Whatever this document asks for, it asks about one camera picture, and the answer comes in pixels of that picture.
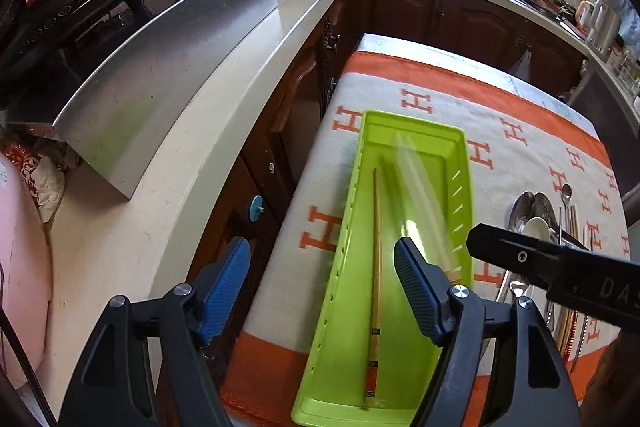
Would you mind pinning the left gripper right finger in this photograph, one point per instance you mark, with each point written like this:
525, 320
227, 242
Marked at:
528, 384

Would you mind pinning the large steel spoon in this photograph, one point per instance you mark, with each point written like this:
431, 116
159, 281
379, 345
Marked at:
513, 285

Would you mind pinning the bamboo chopstick red end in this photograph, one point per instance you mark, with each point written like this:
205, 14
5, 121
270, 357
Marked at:
375, 318

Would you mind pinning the cream chopstick red end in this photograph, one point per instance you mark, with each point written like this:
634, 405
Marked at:
427, 228

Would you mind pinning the steel soup spoon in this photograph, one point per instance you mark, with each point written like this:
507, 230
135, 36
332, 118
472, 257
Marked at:
543, 209

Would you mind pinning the right hand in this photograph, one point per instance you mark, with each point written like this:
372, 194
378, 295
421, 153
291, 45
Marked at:
612, 395

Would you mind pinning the dark wooden chopstick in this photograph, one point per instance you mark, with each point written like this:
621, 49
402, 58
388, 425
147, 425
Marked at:
565, 331

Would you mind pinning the grey dishwasher cabinet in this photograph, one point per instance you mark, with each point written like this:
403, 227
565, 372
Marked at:
599, 100

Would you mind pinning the lime green plastic tray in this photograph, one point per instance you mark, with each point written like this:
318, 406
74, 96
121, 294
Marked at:
331, 392

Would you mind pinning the white plastic bag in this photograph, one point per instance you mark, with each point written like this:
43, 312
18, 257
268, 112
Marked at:
521, 68

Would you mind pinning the steel electric kettle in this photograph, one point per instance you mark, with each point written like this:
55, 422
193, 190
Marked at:
600, 23

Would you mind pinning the steel splash guard panel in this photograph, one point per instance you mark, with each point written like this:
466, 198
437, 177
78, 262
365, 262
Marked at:
121, 114

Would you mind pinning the black red pressure cooker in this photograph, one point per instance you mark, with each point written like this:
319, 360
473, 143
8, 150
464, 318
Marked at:
46, 26

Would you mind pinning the long-handled small steel spoon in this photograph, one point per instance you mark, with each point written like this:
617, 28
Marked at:
566, 195

